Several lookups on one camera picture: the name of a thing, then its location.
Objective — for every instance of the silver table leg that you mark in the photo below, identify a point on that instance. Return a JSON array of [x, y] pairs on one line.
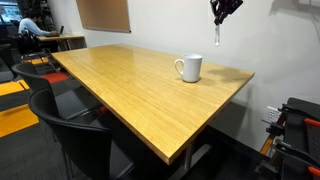
[[189, 158]]

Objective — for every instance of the black laptop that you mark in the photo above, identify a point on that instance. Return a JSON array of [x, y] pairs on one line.
[[61, 30]]

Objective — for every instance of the black office chair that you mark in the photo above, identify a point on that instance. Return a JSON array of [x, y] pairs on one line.
[[28, 45], [83, 143], [33, 78]]

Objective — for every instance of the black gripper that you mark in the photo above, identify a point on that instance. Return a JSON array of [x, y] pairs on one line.
[[230, 4]]

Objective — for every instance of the white wall socket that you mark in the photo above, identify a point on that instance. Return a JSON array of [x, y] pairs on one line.
[[272, 115]]

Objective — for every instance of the small wooden desk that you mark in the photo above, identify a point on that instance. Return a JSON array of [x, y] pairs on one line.
[[60, 37]]

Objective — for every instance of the seated person in blue shirt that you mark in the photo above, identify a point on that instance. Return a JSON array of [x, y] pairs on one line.
[[31, 26]]

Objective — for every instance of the brown cork pin board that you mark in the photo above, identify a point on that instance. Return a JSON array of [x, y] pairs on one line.
[[103, 15]]

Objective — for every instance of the white ceramic mug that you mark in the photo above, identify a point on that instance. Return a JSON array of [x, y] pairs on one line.
[[191, 70]]

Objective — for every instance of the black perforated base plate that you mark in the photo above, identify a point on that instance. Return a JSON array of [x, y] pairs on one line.
[[300, 140]]

